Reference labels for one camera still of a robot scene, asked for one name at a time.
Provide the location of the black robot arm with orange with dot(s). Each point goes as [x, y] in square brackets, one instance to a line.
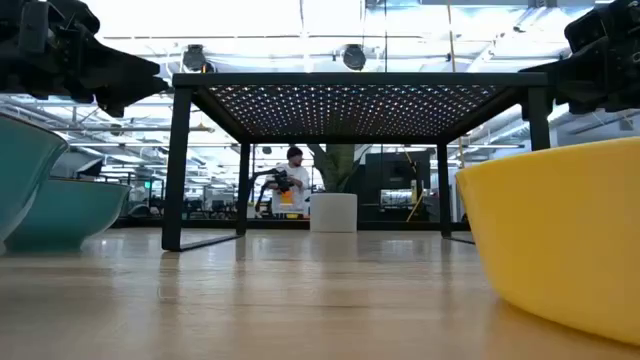
[280, 179]

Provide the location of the black cabinet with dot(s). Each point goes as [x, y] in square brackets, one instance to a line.
[395, 175]

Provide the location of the white round plant pot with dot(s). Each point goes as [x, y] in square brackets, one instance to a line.
[333, 212]

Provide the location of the yellow mini bowl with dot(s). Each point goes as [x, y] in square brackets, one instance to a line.
[560, 225]

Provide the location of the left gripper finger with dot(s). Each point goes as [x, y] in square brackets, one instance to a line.
[114, 105]
[130, 75]

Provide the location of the teal patterned mini bowl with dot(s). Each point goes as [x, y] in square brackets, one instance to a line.
[25, 170]
[75, 215]

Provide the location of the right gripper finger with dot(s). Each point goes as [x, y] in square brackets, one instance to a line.
[580, 72]
[597, 103]

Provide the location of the round black ceiling fixture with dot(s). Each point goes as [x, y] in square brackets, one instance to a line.
[194, 57]
[354, 56]

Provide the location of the black perforated metal rack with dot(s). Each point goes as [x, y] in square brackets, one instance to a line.
[350, 79]

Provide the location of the person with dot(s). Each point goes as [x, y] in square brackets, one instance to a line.
[300, 175]

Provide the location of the green snake plant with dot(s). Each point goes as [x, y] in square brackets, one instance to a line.
[337, 167]

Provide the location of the black aluminium table frame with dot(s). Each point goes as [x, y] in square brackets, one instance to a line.
[280, 225]

